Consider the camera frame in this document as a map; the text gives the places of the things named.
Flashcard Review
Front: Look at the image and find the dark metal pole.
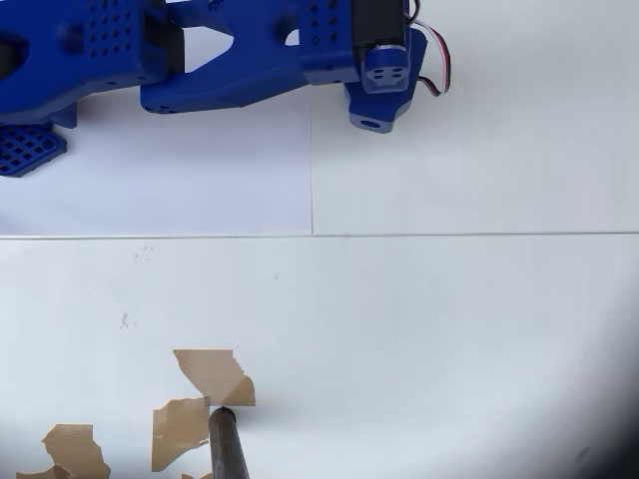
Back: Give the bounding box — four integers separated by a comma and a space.
208, 406, 251, 479

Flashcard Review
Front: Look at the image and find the white paper sheet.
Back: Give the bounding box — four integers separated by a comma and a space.
0, 89, 314, 236

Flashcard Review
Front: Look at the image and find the red white servo cable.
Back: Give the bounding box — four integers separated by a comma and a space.
403, 0, 451, 99

